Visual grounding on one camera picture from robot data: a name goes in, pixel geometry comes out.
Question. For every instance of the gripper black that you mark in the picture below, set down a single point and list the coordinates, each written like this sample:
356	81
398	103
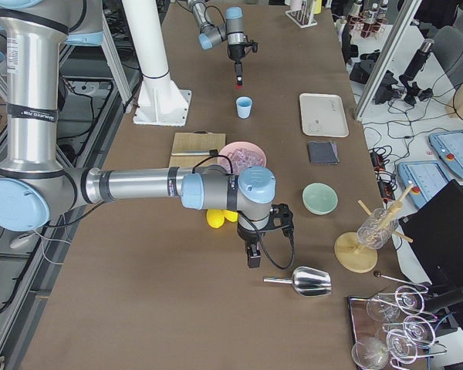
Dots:
248	234
236	52

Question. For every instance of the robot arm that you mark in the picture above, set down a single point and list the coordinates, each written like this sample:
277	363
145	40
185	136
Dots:
230	31
35	188

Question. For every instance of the light blue cup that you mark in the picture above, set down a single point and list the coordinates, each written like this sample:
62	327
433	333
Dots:
243	106

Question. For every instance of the steel ice scoop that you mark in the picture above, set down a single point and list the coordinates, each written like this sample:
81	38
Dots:
306	281

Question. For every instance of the clear ice cubes pile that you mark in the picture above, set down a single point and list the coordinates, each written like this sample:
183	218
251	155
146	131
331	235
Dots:
242	159

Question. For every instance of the wooden cup tree stand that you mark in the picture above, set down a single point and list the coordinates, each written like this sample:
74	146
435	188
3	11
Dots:
357	251

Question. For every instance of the upper whole lemon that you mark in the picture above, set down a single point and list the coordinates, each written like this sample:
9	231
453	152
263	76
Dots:
230	215

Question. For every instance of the whole lemon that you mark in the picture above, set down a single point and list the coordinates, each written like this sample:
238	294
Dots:
215	218
230	215

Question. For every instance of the lower whole lemon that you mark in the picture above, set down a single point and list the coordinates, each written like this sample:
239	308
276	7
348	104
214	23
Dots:
215	218

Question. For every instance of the bamboo cutting board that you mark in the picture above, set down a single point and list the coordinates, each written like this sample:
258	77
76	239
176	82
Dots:
198	141

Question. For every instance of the green bowl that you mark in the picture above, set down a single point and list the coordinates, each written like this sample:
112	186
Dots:
319	198

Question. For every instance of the pink bowl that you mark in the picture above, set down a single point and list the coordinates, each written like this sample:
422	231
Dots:
221	161

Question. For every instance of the steel muddler black tip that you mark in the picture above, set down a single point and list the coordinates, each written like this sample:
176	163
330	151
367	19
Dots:
195	152

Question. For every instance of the cream rabbit tray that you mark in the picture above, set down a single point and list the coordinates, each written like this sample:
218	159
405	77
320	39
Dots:
323	115

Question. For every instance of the grey folded cloth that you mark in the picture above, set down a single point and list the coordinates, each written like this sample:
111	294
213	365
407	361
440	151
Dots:
323	153

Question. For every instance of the clear glass mug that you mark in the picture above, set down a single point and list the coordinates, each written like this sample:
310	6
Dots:
368	234

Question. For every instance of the wine glass rack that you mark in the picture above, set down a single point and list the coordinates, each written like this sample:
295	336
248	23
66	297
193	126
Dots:
392	330

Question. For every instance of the near teach pendant tablet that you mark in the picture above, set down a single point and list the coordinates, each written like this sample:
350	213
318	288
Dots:
427	179

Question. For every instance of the teach pendant tablet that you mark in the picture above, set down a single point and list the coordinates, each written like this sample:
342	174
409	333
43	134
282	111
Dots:
449	148
427	179

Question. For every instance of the black monitor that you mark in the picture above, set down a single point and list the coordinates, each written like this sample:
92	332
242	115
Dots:
437	233

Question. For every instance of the far teach pendant tablet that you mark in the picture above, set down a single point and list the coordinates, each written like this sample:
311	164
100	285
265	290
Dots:
449	148

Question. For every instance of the white wire cup rack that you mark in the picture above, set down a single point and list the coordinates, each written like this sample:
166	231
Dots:
302	12

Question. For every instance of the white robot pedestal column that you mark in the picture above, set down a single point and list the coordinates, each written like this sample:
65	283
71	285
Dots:
160	101

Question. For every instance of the aluminium frame post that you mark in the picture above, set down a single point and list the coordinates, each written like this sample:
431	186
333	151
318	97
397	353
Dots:
403	20

